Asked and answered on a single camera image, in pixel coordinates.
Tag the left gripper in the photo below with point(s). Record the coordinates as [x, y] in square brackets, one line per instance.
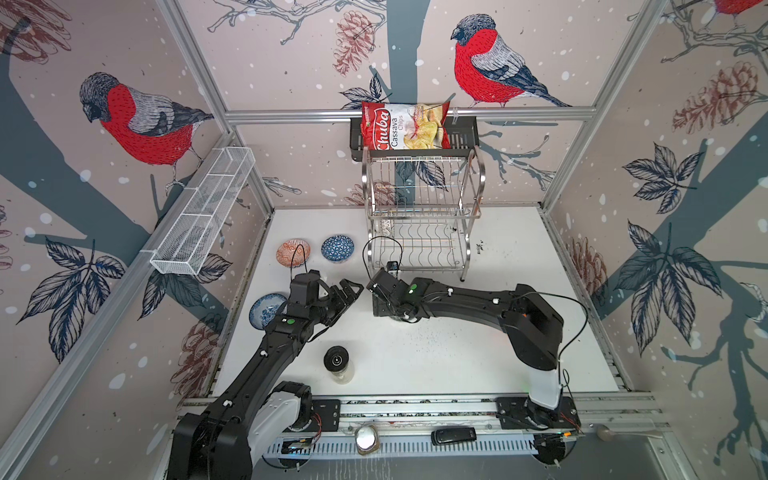
[350, 296]

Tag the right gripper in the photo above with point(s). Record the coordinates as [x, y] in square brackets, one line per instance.
[378, 309]

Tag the white brown lattice bowl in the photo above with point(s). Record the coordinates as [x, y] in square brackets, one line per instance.
[385, 227]

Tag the steel two-tier dish rack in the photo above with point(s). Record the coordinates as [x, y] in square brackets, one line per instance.
[434, 197]

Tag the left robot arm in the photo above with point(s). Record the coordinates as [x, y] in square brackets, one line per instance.
[228, 438]

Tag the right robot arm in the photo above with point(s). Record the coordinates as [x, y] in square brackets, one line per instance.
[533, 327]

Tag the dark blue patterned bowl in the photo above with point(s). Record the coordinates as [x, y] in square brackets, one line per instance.
[337, 248]

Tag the red patterned bowl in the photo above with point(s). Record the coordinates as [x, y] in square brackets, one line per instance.
[293, 252]

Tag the black lidded glass jar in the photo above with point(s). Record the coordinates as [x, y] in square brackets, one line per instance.
[338, 363]

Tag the blue floral bowl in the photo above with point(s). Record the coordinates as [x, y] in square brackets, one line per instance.
[264, 310]

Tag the round silver object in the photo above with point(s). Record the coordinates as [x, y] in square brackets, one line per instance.
[367, 439]

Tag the black remote device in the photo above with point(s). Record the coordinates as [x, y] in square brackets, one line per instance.
[453, 435]

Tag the red cassava chips bag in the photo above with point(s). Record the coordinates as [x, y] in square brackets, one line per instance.
[393, 126]

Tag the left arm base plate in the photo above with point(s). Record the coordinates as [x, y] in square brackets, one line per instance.
[316, 415]

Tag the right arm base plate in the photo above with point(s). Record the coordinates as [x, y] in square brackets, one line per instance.
[519, 412]

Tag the white wire wall basket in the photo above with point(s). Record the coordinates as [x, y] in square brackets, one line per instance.
[189, 241]

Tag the black wall basket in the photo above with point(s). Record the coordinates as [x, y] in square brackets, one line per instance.
[462, 133]

